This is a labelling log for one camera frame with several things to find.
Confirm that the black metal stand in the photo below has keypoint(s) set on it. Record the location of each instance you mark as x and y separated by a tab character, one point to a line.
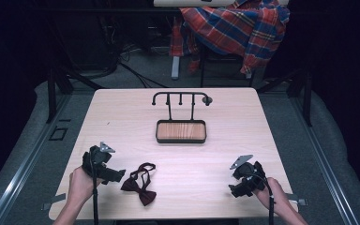
52	93
307	97

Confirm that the red blue plaid shirt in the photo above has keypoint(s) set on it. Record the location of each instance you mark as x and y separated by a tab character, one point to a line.
237	28

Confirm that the dark red bow tie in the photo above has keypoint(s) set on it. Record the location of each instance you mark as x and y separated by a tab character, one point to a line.
142	190

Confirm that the black chair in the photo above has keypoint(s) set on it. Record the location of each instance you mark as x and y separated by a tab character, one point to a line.
223	59

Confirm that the metal floor rail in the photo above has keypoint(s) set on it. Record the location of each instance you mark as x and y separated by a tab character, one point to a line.
325	168
22	175

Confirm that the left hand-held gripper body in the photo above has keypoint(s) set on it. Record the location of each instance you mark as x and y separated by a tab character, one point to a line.
97	157

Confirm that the black rack with wooden tray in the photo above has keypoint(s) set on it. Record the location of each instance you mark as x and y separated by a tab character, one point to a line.
181	131

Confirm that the person's right hand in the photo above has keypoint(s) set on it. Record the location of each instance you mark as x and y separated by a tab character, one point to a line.
273	195

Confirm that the white desk leg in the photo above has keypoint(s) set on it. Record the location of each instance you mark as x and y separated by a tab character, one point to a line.
175	68

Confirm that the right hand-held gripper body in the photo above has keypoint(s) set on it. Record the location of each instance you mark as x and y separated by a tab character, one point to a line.
249	172

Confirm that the grey table bracket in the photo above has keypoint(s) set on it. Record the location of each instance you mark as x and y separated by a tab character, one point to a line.
54	200
298	200

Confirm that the person's left hand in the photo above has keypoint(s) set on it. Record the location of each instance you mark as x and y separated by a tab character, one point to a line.
80	186

